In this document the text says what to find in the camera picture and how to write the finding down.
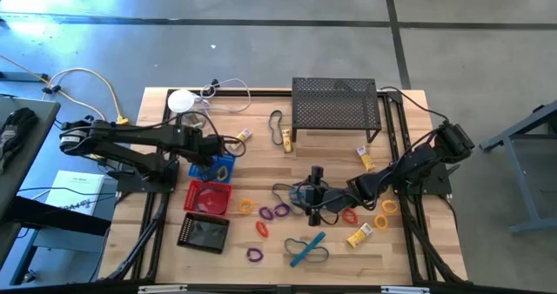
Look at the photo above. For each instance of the white desk lamp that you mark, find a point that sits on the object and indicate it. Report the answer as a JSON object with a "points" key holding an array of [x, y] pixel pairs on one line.
{"points": [[181, 101]]}

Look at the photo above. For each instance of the black plastic basket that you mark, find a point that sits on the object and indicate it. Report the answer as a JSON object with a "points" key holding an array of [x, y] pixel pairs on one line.
{"points": [[204, 234]]}

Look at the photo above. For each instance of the wide blue rubber band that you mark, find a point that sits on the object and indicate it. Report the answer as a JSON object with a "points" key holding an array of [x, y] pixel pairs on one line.
{"points": [[295, 195], [308, 249]]}

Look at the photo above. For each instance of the black glove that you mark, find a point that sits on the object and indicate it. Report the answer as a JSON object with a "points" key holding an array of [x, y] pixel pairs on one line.
{"points": [[17, 124]]}

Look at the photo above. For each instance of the blue plastic basket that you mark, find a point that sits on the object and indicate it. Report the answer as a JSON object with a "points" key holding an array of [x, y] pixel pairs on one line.
{"points": [[228, 160]]}

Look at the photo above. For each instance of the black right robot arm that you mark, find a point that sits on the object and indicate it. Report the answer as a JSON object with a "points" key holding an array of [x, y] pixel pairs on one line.
{"points": [[413, 163]]}

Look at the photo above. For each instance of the black mesh metal shelf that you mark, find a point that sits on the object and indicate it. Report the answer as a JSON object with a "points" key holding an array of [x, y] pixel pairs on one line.
{"points": [[335, 102]]}

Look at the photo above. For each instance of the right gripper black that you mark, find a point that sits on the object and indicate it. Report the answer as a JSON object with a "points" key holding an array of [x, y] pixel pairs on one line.
{"points": [[334, 200]]}

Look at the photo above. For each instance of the black support beam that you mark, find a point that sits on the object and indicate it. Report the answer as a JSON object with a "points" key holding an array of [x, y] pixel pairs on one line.
{"points": [[65, 218]]}

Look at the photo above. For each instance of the grey-blue side table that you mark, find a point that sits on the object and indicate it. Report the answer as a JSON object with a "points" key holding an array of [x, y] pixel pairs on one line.
{"points": [[526, 185]]}

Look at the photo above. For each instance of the white cardboard box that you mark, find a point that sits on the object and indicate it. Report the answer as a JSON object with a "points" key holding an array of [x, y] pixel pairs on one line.
{"points": [[74, 189]]}

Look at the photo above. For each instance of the black aluminium table frame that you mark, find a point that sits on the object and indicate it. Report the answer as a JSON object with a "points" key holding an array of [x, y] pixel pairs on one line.
{"points": [[270, 93]]}

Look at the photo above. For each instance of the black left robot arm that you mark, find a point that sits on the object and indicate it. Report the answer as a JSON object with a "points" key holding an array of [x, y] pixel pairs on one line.
{"points": [[130, 133]]}

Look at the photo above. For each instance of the red plastic basket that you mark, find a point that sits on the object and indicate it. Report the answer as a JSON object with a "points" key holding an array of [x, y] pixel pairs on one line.
{"points": [[208, 215]]}

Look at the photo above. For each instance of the silver metal bracket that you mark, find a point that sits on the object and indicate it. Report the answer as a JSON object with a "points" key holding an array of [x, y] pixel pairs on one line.
{"points": [[404, 290], [161, 289]]}

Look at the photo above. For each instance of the orange rubber band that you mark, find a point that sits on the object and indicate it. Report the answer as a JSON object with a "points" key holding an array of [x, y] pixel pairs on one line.
{"points": [[376, 222]]}

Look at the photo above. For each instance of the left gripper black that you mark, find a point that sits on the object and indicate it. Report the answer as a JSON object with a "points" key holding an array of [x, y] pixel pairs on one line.
{"points": [[211, 146]]}

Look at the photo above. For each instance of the grey desk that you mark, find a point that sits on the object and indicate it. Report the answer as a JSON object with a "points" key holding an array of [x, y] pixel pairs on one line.
{"points": [[26, 155]]}

